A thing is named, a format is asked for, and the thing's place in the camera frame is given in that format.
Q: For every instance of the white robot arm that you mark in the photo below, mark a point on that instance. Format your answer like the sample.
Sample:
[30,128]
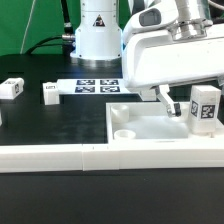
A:
[99,39]

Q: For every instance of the white square tabletop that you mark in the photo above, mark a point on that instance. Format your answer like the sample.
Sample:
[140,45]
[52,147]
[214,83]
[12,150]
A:
[149,122]

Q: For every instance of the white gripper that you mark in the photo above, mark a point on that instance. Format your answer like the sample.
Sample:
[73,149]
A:
[171,42]

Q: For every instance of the white L-shaped fence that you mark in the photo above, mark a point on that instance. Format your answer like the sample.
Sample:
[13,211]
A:
[112,156]

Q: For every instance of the apriltag base plate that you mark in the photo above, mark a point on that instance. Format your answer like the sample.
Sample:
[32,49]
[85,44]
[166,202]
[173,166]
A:
[91,86]

